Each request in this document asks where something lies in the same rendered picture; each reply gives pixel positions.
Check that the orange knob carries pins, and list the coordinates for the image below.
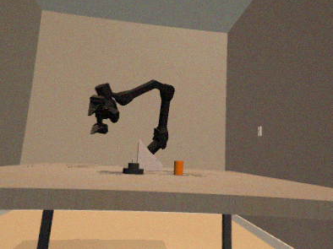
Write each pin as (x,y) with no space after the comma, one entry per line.
(178,167)

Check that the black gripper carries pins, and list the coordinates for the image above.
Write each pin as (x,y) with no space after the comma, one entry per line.
(97,105)

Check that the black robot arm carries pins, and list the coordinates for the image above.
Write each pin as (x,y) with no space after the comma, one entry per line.
(123,98)

